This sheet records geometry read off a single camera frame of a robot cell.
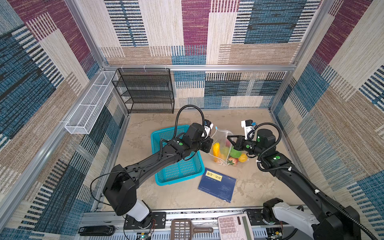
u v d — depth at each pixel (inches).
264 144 23.1
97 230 26.5
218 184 33.2
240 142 26.1
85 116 36.6
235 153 33.8
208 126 27.2
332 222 15.4
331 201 16.7
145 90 43.4
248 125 26.9
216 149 32.5
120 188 16.3
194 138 24.2
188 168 35.9
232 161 35.1
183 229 28.1
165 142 22.8
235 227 27.6
